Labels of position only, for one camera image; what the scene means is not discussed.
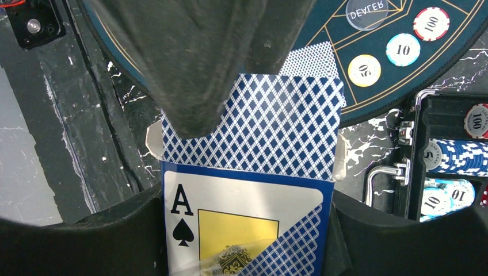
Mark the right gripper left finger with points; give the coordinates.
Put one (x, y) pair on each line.
(125, 239)

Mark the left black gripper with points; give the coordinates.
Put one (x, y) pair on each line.
(34, 23)

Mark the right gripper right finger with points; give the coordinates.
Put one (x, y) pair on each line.
(365, 241)

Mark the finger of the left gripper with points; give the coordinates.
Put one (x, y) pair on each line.
(189, 53)

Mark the playing card deck box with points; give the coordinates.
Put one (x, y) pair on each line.
(232, 222)

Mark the blue patterned playing cards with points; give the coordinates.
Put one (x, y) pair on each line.
(286, 125)

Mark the clear dealer button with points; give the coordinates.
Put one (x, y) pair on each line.
(366, 15)

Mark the dealt cards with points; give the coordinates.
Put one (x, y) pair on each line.
(314, 61)

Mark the loose light blue chips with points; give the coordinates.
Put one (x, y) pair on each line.
(444, 196)

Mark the black poker chip case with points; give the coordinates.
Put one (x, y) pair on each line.
(433, 114)

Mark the blue white chip row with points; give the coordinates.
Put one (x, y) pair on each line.
(461, 157)

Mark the red dice row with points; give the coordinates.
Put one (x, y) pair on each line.
(484, 198)

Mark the red white chip row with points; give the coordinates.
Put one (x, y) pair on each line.
(475, 121)

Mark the round dark blue poker mat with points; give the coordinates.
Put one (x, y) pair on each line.
(327, 22)

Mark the chrome case handle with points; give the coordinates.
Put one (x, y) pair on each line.
(399, 174)

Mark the aluminium rail front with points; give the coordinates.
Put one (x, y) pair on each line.
(67, 150)

